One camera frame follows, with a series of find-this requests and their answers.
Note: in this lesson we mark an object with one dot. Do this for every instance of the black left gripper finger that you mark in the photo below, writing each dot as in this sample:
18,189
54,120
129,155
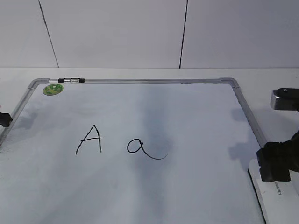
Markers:
5,119

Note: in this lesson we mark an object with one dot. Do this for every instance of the round green magnet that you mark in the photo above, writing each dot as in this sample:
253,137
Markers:
53,89

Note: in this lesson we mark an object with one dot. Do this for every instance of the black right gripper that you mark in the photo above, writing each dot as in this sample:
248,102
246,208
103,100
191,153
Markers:
272,160

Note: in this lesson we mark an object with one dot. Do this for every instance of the white aluminium-framed whiteboard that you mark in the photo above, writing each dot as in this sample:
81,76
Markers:
129,152

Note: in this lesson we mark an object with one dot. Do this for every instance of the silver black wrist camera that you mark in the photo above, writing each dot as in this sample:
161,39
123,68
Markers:
285,99

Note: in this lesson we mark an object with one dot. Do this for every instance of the white rectangular whiteboard eraser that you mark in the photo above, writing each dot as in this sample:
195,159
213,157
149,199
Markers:
279,201

